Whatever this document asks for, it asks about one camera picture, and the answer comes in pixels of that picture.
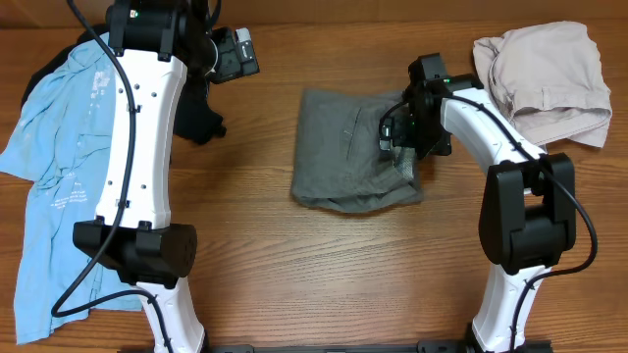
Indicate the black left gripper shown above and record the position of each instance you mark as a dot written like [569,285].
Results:
[232,68]

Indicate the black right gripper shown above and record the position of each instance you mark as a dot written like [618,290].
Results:
[442,144]

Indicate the grey shorts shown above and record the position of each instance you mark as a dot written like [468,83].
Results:
[338,164]

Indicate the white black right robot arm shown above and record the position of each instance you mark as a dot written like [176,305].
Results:
[528,212]

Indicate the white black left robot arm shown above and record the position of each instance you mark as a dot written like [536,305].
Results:
[166,54]

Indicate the black t-shirt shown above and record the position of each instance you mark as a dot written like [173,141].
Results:
[82,72]

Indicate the beige folded shorts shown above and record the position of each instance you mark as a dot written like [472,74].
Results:
[547,81]

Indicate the light blue t-shirt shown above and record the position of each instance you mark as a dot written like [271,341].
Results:
[61,144]

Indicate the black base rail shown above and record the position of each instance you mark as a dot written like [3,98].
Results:
[333,348]

